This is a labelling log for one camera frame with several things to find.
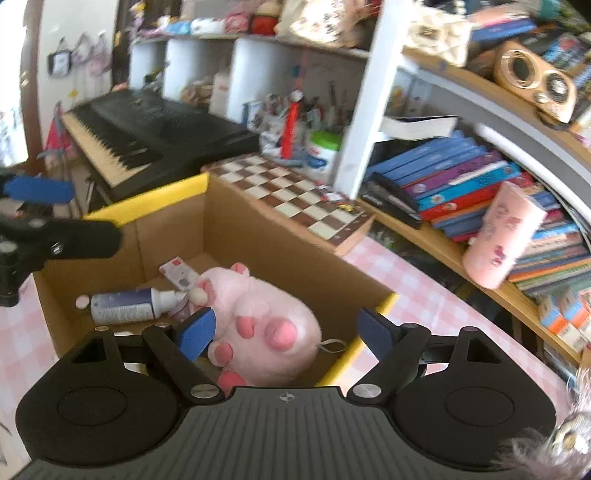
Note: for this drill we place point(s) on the lens cleaner spray bottle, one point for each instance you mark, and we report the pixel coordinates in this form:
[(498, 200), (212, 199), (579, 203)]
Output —
[(128, 307)]

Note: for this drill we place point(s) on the white bookshelf unit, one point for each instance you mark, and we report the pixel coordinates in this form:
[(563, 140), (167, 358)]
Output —
[(430, 87)]

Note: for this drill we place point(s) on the wooden chessboard box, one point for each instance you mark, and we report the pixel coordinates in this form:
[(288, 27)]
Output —
[(307, 208)]

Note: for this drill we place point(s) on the pink plush toy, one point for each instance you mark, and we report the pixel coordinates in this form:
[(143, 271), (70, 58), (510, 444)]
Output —
[(263, 337)]

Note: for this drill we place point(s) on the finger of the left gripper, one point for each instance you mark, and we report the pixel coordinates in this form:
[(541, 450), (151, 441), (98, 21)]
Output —
[(70, 239), (37, 190)]

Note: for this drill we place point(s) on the wooden retro radio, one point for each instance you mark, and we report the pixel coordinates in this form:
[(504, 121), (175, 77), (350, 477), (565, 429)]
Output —
[(536, 81)]

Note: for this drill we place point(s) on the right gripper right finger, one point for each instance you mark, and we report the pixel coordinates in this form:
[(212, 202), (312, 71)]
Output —
[(403, 352)]

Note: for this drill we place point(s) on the white quilted handbag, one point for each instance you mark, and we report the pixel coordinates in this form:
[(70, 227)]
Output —
[(437, 33)]

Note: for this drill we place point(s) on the black Yamaha keyboard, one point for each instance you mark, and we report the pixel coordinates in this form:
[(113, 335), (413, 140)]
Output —
[(135, 141)]

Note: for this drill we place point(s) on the yellow cardboard box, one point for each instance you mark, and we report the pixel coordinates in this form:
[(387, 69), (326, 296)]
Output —
[(207, 223)]

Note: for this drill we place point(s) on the orange white medicine box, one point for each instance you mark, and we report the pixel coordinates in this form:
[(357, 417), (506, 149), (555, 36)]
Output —
[(567, 316)]

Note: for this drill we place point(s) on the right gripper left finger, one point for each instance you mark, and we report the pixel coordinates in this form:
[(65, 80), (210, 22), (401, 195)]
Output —
[(170, 354)]

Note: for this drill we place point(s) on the white green-lid jar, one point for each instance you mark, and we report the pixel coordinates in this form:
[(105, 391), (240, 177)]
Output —
[(321, 154)]

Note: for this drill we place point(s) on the pink printed tumbler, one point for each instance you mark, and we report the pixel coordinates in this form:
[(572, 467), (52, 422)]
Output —
[(508, 228)]

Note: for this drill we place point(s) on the small white red box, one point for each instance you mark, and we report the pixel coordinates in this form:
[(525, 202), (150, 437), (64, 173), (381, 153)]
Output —
[(179, 274)]

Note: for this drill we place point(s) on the red tassel pen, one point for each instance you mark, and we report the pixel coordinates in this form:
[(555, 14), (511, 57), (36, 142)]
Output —
[(290, 127)]

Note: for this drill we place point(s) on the pen holder cup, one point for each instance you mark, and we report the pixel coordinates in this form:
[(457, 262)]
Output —
[(273, 117)]

